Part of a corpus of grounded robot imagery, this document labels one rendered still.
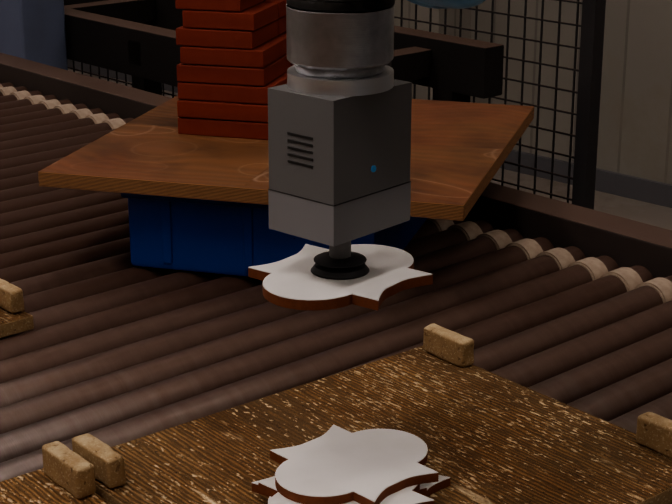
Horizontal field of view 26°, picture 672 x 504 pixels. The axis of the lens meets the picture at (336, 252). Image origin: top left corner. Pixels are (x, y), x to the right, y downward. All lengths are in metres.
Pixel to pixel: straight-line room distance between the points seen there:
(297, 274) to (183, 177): 0.62
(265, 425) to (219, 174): 0.47
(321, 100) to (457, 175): 0.70
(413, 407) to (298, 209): 0.35
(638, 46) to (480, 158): 3.58
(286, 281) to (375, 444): 0.19
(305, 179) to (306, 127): 0.04
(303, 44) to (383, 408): 0.43
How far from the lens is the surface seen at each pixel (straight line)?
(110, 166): 1.72
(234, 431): 1.27
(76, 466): 1.17
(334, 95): 0.99
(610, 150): 5.43
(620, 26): 5.34
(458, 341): 1.40
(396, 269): 1.07
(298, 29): 1.00
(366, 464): 1.14
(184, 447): 1.25
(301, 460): 1.15
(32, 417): 1.38
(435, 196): 1.59
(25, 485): 1.21
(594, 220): 1.83
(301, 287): 1.03
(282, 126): 1.02
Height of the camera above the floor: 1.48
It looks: 18 degrees down
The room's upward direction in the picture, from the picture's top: straight up
